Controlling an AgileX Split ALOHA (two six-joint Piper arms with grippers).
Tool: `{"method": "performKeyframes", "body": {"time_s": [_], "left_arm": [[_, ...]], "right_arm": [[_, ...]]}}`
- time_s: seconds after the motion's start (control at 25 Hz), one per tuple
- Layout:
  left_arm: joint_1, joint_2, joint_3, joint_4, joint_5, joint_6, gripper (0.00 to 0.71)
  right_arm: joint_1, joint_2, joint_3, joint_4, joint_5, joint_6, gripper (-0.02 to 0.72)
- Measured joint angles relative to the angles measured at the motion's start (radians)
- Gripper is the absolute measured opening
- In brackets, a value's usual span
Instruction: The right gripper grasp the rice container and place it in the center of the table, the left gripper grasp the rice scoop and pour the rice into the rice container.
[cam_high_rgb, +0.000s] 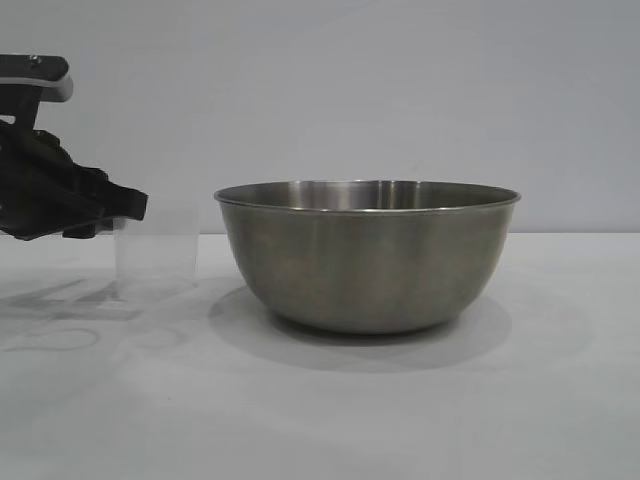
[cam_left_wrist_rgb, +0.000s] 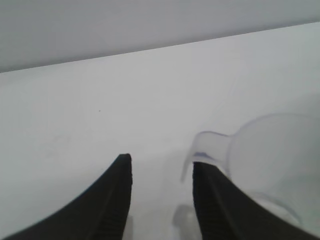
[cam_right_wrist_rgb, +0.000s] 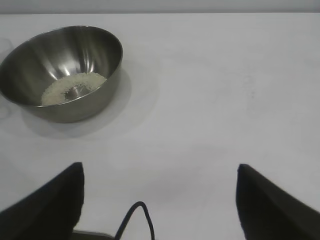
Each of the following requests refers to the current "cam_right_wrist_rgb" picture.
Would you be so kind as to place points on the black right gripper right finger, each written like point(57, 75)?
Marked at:
point(270, 215)

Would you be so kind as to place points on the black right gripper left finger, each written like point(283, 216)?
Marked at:
point(45, 212)

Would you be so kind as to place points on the stainless steel mixing bowl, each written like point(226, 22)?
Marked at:
point(65, 112)

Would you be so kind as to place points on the white uncooked rice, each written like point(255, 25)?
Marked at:
point(57, 90)

